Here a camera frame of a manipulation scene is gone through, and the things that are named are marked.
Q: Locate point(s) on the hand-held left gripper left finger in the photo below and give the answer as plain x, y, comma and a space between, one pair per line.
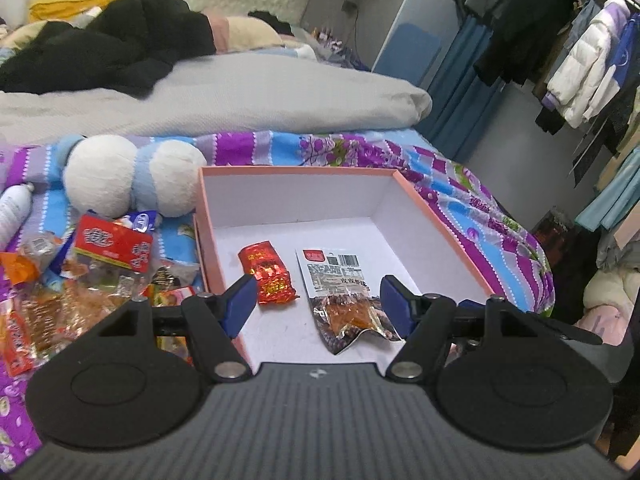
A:
242, 304

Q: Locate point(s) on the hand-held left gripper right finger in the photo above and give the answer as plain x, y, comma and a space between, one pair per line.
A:
397, 310

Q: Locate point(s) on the red foil snack packet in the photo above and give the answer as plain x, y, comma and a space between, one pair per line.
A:
265, 270

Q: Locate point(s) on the clear white label snack packet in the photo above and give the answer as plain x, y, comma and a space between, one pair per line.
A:
330, 275

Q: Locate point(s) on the pink cardboard box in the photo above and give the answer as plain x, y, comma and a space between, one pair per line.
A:
300, 195

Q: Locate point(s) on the blue white snack packet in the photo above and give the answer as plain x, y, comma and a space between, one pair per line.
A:
142, 220

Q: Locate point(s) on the red white snack packet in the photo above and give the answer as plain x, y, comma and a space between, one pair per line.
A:
110, 245

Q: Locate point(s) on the pile of snack packets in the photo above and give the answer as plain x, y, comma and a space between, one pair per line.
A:
60, 310

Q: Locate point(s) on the orange snack packet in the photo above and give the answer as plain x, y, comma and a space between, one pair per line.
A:
17, 267

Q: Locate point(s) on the purple blue patterned bedsheet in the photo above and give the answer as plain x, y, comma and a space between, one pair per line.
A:
350, 150

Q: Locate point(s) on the white blue plush toy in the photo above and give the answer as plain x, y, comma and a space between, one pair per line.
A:
100, 170

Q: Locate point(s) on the grey duvet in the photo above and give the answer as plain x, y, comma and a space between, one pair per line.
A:
250, 95

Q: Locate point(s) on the blue curtain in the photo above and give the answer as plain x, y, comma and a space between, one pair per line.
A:
460, 90

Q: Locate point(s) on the teal hanging garment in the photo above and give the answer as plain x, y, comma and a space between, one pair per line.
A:
615, 195

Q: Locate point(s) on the white spray bottle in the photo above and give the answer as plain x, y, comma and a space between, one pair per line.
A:
12, 215

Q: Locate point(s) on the blue board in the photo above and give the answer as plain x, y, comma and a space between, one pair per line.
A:
407, 52

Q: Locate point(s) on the beige pillow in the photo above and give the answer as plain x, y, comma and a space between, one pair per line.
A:
250, 32

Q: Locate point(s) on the row of small bottles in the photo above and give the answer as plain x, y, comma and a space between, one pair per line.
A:
335, 42

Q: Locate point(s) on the pink pillow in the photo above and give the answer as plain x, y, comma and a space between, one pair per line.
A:
218, 30

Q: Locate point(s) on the small black garment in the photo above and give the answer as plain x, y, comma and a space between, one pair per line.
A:
270, 21

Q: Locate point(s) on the black coat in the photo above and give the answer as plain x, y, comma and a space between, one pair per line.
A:
125, 35

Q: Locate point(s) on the white grey cabinet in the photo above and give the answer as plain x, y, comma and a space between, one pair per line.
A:
395, 0

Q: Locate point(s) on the black hanging jacket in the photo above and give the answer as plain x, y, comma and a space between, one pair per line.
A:
525, 25

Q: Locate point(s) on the white puffer jacket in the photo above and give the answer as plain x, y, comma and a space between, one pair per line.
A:
585, 60

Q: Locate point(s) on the yellow pillow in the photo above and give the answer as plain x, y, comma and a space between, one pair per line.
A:
75, 5

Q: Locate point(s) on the black wall socket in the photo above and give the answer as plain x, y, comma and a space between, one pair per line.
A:
349, 7

